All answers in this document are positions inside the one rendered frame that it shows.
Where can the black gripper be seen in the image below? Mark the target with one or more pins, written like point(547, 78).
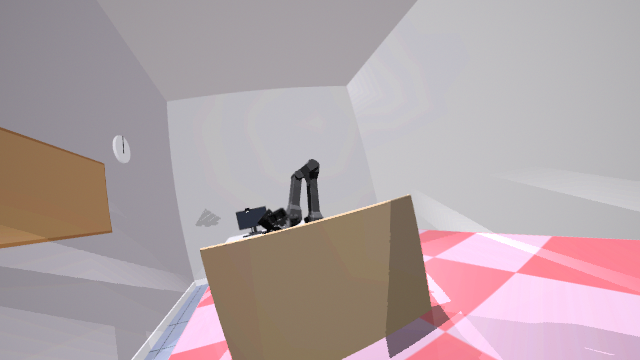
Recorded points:
point(279, 220)

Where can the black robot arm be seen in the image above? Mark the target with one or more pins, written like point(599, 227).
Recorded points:
point(310, 173)

